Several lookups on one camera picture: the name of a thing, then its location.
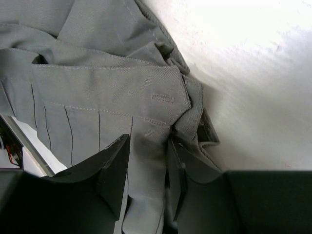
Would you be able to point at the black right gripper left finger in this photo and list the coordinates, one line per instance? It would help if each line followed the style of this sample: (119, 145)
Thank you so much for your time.
(83, 199)

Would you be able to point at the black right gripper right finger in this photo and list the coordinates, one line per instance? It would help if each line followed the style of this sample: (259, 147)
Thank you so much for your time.
(201, 197)

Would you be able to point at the grey pleated skirt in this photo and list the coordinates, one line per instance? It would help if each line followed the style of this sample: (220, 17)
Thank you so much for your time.
(83, 72)

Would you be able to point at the aluminium table front rail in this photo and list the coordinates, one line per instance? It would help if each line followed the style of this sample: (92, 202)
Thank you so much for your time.
(36, 158)

